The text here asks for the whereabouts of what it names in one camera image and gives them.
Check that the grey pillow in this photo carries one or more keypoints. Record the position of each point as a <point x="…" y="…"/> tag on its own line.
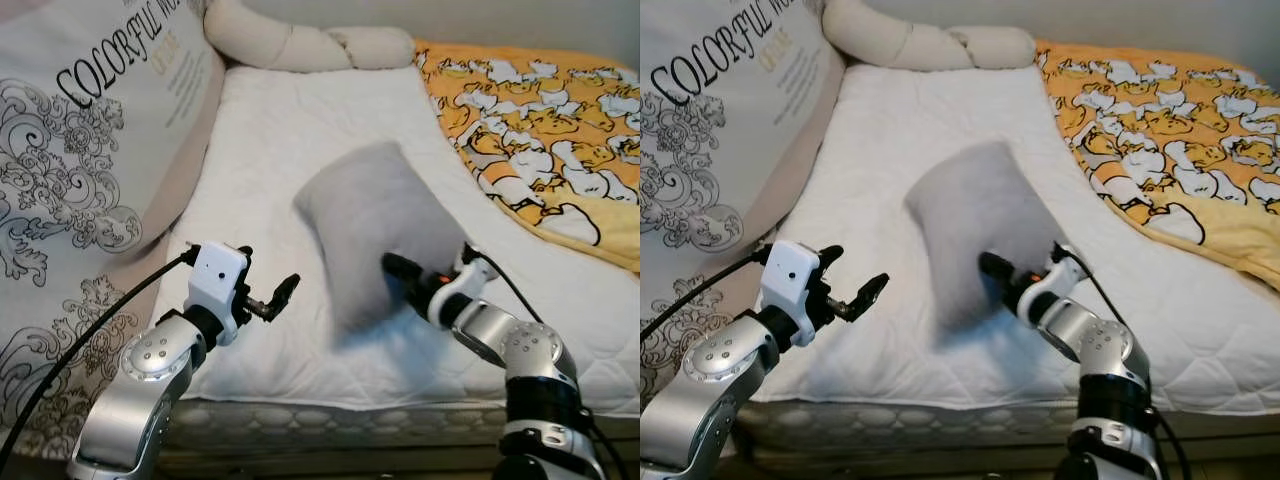
<point x="370" y="220"/>
<point x="975" y="220"/>

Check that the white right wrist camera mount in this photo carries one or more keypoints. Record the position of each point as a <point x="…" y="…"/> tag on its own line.
<point x="1052" y="285"/>
<point x="462" y="290"/>

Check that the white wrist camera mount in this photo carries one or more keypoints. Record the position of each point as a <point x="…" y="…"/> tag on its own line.
<point x="462" y="290"/>
<point x="788" y="280"/>
<point x="1052" y="285"/>
<point x="215" y="280"/>

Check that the white cushion with grey print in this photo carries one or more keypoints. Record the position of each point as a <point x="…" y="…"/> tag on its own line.
<point x="80" y="150"/>
<point x="700" y="150"/>

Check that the white quilted mattress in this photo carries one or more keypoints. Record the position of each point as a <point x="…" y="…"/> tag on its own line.
<point x="300" y="110"/>
<point x="900" y="110"/>

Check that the beige bolster cushion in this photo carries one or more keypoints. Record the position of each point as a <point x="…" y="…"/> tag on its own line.
<point x="300" y="42"/>
<point x="920" y="40"/>

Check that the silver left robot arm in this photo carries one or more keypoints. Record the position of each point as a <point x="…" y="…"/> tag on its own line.
<point x="700" y="400"/>
<point x="140" y="400"/>

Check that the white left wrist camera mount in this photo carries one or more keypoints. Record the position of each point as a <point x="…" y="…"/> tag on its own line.
<point x="788" y="280"/>
<point x="215" y="280"/>

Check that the orange yellow cartoon blanket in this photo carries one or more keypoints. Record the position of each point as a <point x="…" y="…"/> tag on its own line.
<point x="1170" y="130"/>
<point x="540" y="130"/>

